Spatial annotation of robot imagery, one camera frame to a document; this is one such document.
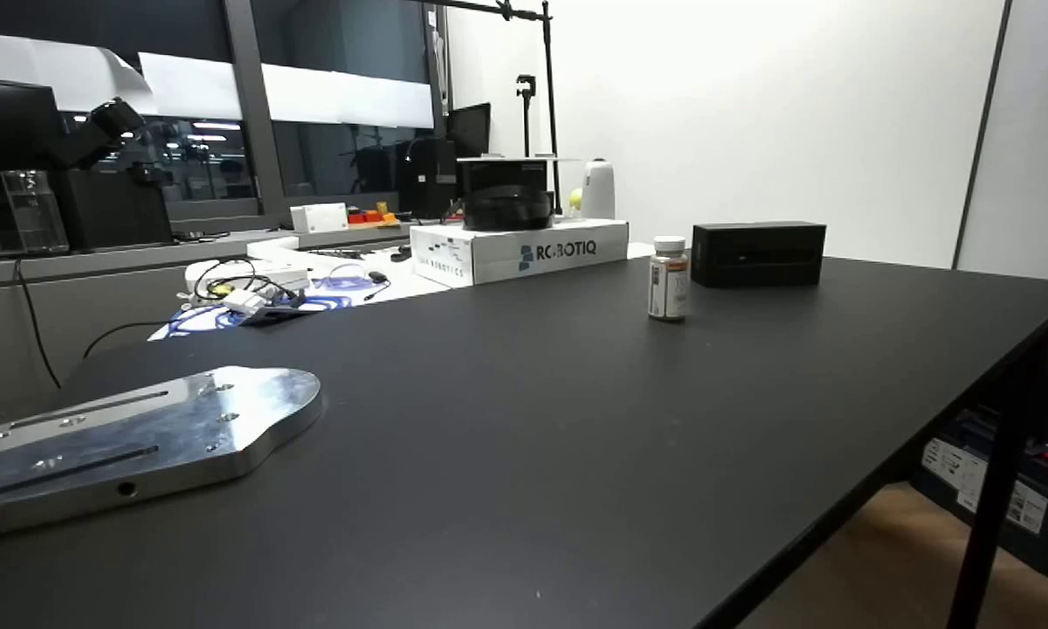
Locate white Robotiq cardboard box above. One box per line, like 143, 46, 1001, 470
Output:
409, 220, 628, 286

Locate dark storage bin on box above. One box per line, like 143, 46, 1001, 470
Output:
456, 161, 551, 230

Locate white plastic bottle background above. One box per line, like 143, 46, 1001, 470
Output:
579, 158, 616, 218

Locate black rectangular box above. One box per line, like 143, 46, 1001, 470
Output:
692, 224, 824, 286

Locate small white box on desk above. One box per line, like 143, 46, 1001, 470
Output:
290, 201, 347, 233

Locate box under table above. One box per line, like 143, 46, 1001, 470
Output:
920, 405, 1048, 582

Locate orange object on desk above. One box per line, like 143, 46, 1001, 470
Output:
347, 201, 398, 227

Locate black computer monitor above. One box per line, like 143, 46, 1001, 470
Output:
451, 101, 491, 158

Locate blue and white papers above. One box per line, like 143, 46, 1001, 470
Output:
154, 274, 391, 339

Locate black machine on counter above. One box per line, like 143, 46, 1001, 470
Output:
0, 80, 172, 255

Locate silver metal mounting plate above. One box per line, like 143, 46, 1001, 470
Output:
0, 366, 326, 536

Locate black table leg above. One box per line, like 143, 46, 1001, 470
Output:
948, 341, 1043, 629

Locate black camera tripod stand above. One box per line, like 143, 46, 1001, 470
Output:
419, 0, 566, 212

